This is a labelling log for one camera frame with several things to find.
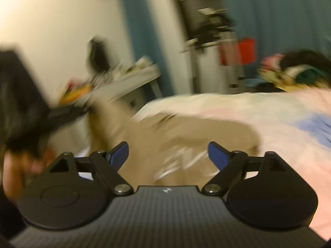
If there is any tan t-shirt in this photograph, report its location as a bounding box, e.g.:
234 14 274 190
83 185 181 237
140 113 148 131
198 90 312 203
88 100 260 189

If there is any blue curtain left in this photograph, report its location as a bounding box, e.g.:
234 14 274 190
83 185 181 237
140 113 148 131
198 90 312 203
122 0 174 97

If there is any black wavy frame mirror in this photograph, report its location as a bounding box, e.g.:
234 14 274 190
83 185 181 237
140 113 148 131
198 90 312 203
89 37 110 74

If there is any pile of mixed clothes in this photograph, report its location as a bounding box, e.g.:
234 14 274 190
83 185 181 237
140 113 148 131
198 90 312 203
259 49 330 92

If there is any dark window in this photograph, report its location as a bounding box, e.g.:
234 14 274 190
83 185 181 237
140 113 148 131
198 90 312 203
177 0 231 47

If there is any red cloth bag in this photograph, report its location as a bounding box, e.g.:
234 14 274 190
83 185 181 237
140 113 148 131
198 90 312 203
219 38 256 66

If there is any blue curtain right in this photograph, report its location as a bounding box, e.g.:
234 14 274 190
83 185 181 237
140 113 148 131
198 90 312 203
214 0 331 65

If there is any blue curtain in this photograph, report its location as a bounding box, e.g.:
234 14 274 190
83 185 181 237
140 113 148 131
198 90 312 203
214 0 331 65
122 0 174 97

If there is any orange tray with clutter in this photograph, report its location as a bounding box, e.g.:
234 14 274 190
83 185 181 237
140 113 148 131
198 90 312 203
58 81 93 105

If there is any white dressing table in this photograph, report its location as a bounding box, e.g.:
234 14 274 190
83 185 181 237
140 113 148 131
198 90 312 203
49 64 164 150

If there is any person left hand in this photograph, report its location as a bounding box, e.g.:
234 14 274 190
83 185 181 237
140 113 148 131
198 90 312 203
2 146 56 204

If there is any pastel tie-dye duvet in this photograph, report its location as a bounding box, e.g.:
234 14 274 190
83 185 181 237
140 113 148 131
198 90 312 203
132 88 330 238

